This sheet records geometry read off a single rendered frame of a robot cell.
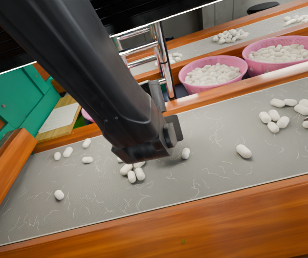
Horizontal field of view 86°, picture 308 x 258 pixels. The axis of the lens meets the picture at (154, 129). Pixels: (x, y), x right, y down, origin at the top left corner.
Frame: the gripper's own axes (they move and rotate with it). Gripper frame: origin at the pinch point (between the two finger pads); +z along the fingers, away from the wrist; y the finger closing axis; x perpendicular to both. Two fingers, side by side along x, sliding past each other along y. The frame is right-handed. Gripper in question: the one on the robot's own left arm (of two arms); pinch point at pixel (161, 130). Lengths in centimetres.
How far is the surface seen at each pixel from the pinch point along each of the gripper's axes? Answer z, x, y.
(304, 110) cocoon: -3.7, 4.4, -36.6
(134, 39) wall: 185, -127, 12
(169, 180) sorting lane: -10.0, 11.7, 0.9
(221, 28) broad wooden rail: 61, -50, -50
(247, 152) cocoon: -10.3, 9.4, -17.9
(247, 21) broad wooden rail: 61, -49, -66
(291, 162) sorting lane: -11.7, 13.2, -25.5
